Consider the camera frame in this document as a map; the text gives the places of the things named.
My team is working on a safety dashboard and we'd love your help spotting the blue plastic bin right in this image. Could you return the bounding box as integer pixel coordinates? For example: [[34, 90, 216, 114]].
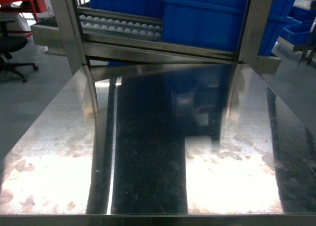
[[161, 0, 295, 56]]

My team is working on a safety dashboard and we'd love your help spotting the blue bin far right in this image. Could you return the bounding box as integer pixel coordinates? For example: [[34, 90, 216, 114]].
[[281, 21, 313, 45]]

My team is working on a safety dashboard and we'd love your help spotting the blue plastic bin left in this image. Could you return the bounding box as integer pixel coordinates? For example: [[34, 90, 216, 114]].
[[89, 0, 164, 18]]

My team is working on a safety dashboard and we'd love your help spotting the black office chair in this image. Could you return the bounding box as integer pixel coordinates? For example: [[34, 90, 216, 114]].
[[0, 19, 39, 83]]

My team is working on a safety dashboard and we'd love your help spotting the blue plastic bin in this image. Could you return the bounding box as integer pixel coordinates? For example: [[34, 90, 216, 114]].
[[161, 0, 295, 56], [89, 0, 164, 18]]

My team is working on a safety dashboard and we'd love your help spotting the stainless steel flow rack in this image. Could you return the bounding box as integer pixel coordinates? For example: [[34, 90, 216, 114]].
[[31, 0, 281, 74]]

